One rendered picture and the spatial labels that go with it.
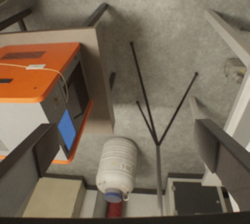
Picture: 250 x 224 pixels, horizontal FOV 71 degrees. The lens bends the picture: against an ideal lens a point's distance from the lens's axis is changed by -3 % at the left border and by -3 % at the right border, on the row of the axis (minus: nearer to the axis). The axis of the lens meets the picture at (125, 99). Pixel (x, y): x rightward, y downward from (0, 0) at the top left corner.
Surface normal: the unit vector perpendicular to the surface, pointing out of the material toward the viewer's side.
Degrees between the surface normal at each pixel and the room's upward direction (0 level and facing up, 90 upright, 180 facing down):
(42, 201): 90
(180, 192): 90
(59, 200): 90
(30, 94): 90
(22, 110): 0
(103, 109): 0
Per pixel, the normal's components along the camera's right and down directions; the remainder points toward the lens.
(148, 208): -0.07, -0.77
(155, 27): -0.10, 0.64
